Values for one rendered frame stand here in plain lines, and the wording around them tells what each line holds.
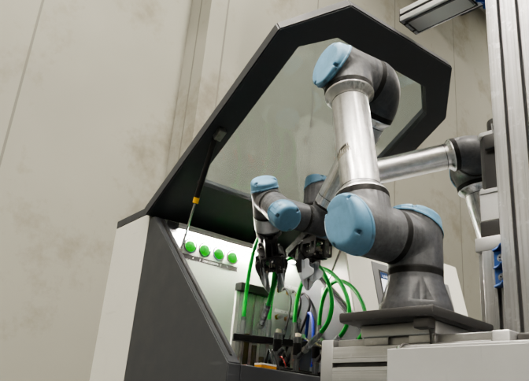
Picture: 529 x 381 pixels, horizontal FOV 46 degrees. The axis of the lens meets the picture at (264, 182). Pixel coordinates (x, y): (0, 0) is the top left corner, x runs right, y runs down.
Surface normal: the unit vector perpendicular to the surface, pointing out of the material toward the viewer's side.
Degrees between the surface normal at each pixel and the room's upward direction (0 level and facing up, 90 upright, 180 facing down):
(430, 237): 90
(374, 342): 90
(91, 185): 90
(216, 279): 90
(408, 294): 72
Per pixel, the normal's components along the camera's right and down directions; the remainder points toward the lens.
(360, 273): 0.61, -0.47
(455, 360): -0.73, -0.31
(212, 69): 0.68, -0.22
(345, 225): -0.84, -0.14
